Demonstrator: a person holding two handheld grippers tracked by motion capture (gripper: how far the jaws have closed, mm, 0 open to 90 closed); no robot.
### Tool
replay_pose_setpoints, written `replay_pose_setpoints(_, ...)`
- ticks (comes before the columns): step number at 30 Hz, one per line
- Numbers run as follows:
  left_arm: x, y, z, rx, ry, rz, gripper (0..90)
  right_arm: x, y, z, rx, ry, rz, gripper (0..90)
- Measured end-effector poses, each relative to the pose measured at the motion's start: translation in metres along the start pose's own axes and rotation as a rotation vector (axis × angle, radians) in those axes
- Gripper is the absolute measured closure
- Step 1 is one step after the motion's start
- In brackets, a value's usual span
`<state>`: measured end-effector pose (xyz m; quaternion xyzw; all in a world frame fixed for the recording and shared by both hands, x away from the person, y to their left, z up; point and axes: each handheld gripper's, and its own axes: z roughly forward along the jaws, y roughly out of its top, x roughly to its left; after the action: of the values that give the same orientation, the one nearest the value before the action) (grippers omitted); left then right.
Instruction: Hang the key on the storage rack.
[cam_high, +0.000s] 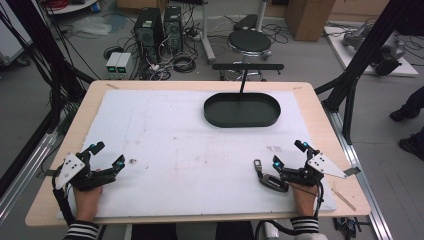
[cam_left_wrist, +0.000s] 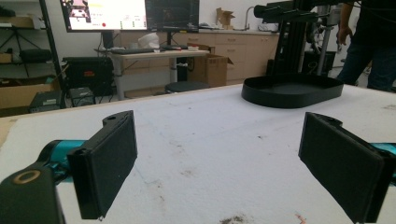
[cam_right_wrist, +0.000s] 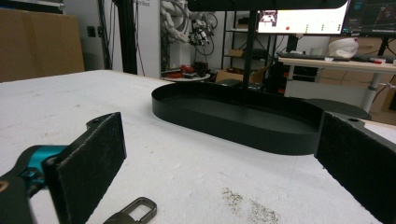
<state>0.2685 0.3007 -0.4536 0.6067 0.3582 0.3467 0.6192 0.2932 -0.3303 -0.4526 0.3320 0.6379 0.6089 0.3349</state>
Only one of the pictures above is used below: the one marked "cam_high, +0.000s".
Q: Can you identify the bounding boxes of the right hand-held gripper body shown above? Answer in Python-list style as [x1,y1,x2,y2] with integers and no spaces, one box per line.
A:
[279,151,362,188]

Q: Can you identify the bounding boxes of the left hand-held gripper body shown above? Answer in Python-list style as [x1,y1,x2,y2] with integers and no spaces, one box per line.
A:
[53,151,118,193]

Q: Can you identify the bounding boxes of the black car key with keyring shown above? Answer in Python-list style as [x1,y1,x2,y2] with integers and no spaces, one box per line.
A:
[253,158,290,194]

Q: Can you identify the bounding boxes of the black oval tray with stand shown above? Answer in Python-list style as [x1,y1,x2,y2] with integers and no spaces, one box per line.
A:
[203,62,285,129]

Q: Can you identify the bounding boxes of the person's left hand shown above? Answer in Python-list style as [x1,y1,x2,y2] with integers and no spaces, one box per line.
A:
[72,168,105,222]

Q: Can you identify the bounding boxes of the person's right hand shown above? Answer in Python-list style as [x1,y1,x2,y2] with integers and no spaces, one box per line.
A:
[289,181,320,219]

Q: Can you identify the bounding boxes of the wooden stick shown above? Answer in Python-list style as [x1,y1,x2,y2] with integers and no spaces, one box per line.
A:
[330,187,358,212]

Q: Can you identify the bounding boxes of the black electronics parts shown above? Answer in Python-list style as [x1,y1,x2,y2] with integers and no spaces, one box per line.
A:
[332,215,370,240]

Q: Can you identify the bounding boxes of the white foam mat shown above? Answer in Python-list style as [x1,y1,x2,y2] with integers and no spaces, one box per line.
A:
[56,88,338,220]

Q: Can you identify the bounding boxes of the person's left leg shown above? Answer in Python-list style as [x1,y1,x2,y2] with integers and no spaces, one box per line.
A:
[130,222,180,240]

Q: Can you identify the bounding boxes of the person's leg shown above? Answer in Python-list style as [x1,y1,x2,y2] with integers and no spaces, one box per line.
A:
[130,222,180,240]
[214,221,256,240]

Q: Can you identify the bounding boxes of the person's right leg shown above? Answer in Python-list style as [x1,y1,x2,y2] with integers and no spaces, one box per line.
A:
[214,221,256,240]

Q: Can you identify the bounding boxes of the white power supply unit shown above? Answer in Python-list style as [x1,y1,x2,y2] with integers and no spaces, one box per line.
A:
[105,51,123,80]
[115,52,133,80]

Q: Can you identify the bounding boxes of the white floor platform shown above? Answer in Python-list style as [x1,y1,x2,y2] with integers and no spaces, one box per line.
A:
[323,25,420,78]

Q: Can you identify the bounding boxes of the black round stool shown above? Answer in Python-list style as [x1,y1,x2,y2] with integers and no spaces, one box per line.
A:
[227,28,273,64]

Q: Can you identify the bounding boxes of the clear plastic bag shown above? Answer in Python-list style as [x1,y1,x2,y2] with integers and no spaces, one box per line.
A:
[70,15,114,37]

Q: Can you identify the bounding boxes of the black computer tower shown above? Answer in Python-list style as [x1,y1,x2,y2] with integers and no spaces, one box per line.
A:
[162,5,184,55]
[132,7,165,65]

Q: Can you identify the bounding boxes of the grey robot device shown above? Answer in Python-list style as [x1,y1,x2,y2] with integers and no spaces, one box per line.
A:
[341,22,408,77]

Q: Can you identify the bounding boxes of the cardboard box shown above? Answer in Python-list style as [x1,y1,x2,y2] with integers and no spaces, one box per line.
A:
[284,0,338,42]

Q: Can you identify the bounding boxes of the round white table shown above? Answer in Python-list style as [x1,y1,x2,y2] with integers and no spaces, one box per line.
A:
[42,0,100,16]

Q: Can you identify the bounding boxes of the white desk leg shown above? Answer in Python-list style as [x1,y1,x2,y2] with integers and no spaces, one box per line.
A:
[199,0,218,65]

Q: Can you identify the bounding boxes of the right hand-held gripper cable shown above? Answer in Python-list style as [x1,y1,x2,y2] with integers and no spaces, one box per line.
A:
[254,182,326,238]

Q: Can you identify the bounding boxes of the hand-held gripper cable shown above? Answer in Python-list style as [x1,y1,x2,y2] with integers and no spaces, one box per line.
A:
[50,165,77,227]
[254,182,326,238]

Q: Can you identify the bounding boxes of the left hand-held gripper cable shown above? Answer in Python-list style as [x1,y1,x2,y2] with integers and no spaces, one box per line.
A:
[50,165,77,227]

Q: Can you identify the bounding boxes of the aluminium rail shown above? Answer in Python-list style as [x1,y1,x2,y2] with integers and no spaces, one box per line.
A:
[0,131,60,218]
[324,109,395,240]

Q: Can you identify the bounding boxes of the black metal frame stand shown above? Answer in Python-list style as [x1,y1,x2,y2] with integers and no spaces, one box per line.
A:
[314,0,424,146]
[0,0,97,135]

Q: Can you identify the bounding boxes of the coiled black cable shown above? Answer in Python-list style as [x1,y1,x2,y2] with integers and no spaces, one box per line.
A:
[172,52,198,74]

